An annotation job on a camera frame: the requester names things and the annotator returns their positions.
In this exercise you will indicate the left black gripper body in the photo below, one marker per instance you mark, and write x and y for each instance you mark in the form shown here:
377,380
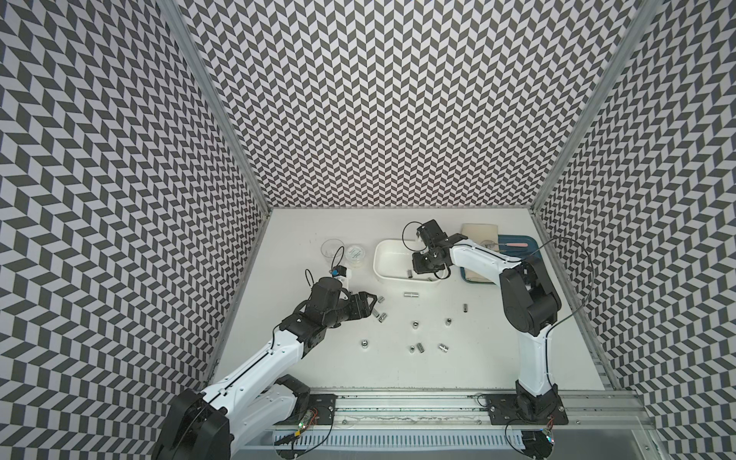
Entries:
350,308

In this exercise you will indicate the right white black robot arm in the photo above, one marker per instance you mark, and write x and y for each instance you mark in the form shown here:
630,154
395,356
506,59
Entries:
530,304

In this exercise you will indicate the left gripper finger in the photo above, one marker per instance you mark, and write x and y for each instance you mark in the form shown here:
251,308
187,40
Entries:
371,307
370,298

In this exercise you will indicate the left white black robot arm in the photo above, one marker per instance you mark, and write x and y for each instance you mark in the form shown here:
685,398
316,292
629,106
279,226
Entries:
216,422

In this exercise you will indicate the clear plastic cup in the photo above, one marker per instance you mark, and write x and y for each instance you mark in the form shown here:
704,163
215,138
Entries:
333,251

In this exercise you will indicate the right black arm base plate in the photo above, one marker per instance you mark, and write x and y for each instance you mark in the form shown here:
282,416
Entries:
546,410

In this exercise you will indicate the blue tray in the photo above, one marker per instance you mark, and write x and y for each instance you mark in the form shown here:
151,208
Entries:
492,241

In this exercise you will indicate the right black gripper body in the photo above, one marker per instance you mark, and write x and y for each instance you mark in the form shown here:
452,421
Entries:
425,262

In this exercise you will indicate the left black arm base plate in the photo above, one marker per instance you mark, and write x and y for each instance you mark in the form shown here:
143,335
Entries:
289,401

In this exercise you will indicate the beige cloth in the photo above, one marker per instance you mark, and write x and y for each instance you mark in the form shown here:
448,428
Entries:
479,253

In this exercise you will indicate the white plastic storage box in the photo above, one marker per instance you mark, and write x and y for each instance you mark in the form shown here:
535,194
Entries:
391,262

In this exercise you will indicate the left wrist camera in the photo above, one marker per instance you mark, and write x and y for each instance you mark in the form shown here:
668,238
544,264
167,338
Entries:
342,274

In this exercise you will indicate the aluminium front rail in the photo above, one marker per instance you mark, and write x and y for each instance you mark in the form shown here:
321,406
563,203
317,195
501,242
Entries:
478,409

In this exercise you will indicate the clear plastic lid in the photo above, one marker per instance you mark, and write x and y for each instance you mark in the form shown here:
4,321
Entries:
355,255

